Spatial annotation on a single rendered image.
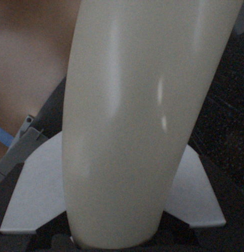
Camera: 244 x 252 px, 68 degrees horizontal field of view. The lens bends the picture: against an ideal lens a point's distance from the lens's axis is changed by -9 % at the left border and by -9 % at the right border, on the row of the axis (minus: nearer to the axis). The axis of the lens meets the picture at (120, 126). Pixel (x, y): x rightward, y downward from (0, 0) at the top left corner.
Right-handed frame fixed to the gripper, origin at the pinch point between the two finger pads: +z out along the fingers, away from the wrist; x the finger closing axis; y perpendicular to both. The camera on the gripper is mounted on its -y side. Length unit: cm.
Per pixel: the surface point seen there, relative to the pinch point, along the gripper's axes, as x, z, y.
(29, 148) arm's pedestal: -44, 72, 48
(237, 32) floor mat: 64, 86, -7
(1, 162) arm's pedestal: -50, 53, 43
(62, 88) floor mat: -26, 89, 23
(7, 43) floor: -55, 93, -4
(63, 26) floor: -23, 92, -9
